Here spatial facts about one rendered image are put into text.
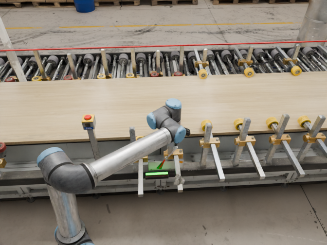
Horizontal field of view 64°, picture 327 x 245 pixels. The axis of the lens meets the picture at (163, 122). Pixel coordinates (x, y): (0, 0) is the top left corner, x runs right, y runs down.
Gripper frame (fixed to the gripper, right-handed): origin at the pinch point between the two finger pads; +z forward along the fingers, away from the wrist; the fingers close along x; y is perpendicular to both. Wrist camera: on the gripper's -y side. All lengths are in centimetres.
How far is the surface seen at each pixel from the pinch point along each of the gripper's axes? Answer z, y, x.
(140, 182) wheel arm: 17.0, 23.9, 14.6
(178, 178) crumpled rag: 13.5, -1.0, 15.4
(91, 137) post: -6, 54, -6
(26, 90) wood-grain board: 11, 127, -87
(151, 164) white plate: 23.4, 16.5, -5.4
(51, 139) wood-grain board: 11, 88, -23
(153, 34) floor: 102, 3, -410
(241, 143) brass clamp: 5.7, -46.6, -5.3
